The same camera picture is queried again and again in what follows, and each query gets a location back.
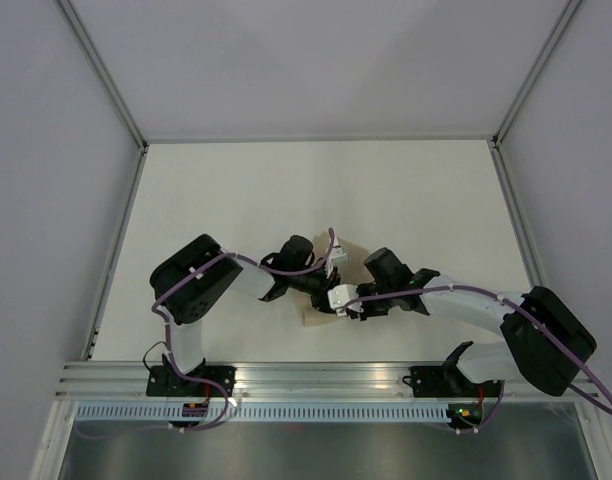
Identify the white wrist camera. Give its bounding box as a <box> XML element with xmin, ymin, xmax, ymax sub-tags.
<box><xmin>324</xmin><ymin>236</ymin><xmax>349</xmax><ymax>273</ymax></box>
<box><xmin>327</xmin><ymin>284</ymin><xmax>362</xmax><ymax>317</ymax></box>

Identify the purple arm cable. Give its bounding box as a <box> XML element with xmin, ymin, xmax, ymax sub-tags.
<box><xmin>75</xmin><ymin>227</ymin><xmax>336</xmax><ymax>441</ymax></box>
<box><xmin>341</xmin><ymin>285</ymin><xmax>612</xmax><ymax>419</ymax></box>

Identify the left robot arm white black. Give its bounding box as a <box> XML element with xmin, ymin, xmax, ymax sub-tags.
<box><xmin>146</xmin><ymin>230</ymin><xmax>348</xmax><ymax>397</ymax></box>

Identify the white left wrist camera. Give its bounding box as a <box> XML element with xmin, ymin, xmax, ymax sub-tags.
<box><xmin>324</xmin><ymin>236</ymin><xmax>349</xmax><ymax>273</ymax></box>

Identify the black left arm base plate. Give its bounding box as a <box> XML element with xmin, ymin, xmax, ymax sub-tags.
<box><xmin>146</xmin><ymin>364</ymin><xmax>236</xmax><ymax>398</ymax></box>

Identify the left aluminium frame post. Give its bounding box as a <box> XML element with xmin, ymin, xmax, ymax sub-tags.
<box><xmin>55</xmin><ymin>0</ymin><xmax>150</xmax><ymax>151</ymax></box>

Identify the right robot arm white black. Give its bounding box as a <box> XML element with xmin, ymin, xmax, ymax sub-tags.
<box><xmin>339</xmin><ymin>248</ymin><xmax>597</xmax><ymax>397</ymax></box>

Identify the right aluminium frame post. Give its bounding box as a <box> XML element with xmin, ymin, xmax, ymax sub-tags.
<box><xmin>490</xmin><ymin>0</ymin><xmax>587</xmax><ymax>149</ymax></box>

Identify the aluminium frame post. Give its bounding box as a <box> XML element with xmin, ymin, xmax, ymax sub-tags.
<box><xmin>490</xmin><ymin>0</ymin><xmax>587</xmax><ymax>149</ymax></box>
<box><xmin>55</xmin><ymin>0</ymin><xmax>150</xmax><ymax>151</ymax></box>

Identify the beige cloth napkin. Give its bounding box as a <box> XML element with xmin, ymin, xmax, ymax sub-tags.
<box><xmin>291</xmin><ymin>232</ymin><xmax>373</xmax><ymax>327</ymax></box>

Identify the white slotted cable duct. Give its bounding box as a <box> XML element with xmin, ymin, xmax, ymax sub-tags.
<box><xmin>76</xmin><ymin>402</ymin><xmax>449</xmax><ymax>423</ymax></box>

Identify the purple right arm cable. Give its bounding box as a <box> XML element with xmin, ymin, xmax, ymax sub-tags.
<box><xmin>341</xmin><ymin>285</ymin><xmax>612</xmax><ymax>419</ymax></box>

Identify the aluminium front rail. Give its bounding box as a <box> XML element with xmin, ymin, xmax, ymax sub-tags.
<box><xmin>55</xmin><ymin>360</ymin><xmax>601</xmax><ymax>402</ymax></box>

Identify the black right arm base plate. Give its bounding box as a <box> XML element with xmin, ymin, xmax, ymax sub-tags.
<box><xmin>401</xmin><ymin>365</ymin><xmax>501</xmax><ymax>400</ymax></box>

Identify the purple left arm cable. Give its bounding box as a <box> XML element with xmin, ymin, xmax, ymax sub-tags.
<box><xmin>75</xmin><ymin>227</ymin><xmax>336</xmax><ymax>441</ymax></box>

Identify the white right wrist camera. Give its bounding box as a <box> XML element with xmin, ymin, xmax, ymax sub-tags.
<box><xmin>327</xmin><ymin>284</ymin><xmax>362</xmax><ymax>317</ymax></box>

